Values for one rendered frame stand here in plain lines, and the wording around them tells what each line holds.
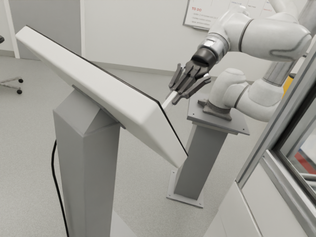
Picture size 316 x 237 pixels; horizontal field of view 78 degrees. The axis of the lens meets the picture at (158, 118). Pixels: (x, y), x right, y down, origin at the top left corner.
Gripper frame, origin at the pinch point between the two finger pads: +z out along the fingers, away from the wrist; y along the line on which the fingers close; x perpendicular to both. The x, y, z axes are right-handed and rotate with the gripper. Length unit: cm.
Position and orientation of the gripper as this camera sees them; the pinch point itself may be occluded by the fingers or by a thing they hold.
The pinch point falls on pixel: (169, 102)
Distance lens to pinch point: 61.4
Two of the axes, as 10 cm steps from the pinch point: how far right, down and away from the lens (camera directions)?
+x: 3.0, 4.5, 8.4
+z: -6.1, 7.7, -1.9
